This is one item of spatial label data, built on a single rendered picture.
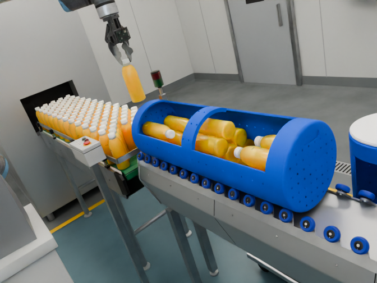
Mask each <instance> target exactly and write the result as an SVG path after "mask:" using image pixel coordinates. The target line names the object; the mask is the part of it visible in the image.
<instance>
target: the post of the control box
mask: <svg viewBox="0 0 377 283"><path fill-rule="evenodd" d="M90 169H91V171H92V173H93V176H94V178H95V181H96V183H97V184H98V187H99V189H100V192H101V194H102V196H103V198H104V200H105V203H106V205H107V207H108V209H109V211H110V213H111V216H112V218H113V220H114V223H115V225H116V227H117V229H118V232H119V234H120V236H121V238H122V240H123V243H124V245H125V247H126V249H127V252H128V254H129V256H130V258H131V260H132V263H133V265H134V267H135V270H136V272H137V274H138V276H139V278H140V281H141V283H150V282H149V280H148V277H147V275H146V273H145V271H144V268H143V266H142V264H141V262H140V259H139V257H138V255H137V252H136V250H135V248H134V245H133V243H132V241H131V238H130V236H129V234H128V232H127V229H126V227H125V224H124V223H123V220H122V218H121V215H120V213H119V211H118V208H117V206H116V204H115V202H114V199H113V197H112V195H111V192H110V190H109V188H108V185H107V183H106V181H105V178H104V176H103V174H102V172H101V169H100V167H99V165H98V163H97V164H95V165H93V166H91V167H90Z"/></svg>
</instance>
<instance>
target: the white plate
mask: <svg viewBox="0 0 377 283"><path fill-rule="evenodd" d="M350 135H351V136H352V137H353V138H354V139H355V140H357V141H358V142H360V143H362V144H366V145H369V146H373V147H377V113H375V114H372V115H368V116H365V117H362V118H360V119H358V120H357V121H355V122H354V123H353V124H352V125H351V127H350Z"/></svg>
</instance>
